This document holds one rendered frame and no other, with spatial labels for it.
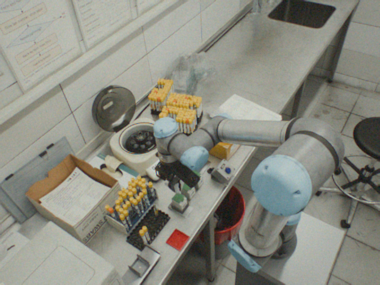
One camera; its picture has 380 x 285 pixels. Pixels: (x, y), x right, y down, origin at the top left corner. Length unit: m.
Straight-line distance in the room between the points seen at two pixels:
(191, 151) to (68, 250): 0.45
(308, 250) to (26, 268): 0.91
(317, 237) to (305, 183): 0.68
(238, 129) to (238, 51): 1.35
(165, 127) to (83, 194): 0.58
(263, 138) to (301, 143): 0.19
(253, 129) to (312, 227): 0.57
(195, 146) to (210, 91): 0.95
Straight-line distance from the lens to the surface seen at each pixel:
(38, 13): 1.29
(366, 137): 2.10
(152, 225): 1.34
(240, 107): 1.77
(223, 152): 1.48
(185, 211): 1.36
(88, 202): 1.42
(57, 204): 1.46
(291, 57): 2.21
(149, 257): 1.26
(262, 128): 0.87
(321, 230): 1.34
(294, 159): 0.66
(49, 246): 1.08
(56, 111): 1.46
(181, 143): 0.98
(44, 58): 1.35
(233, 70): 2.06
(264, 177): 0.66
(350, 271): 2.35
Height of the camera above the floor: 2.05
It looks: 47 degrees down
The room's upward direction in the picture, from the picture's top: 5 degrees counter-clockwise
